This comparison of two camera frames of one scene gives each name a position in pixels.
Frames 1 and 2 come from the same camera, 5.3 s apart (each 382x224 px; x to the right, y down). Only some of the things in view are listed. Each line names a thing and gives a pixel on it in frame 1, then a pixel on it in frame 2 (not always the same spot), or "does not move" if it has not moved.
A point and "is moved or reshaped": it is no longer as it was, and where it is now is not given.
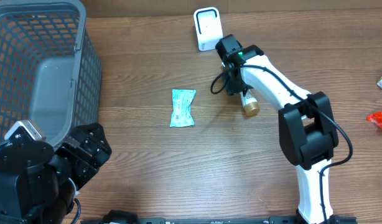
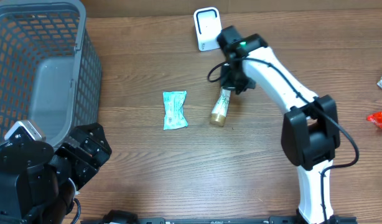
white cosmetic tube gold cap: (250, 104) to (221, 107)
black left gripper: (96, 156) does not move
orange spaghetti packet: (381, 119) does not move
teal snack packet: (182, 115) is moved or reshaped
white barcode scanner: (208, 24) does not move
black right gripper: (235, 88) does not move
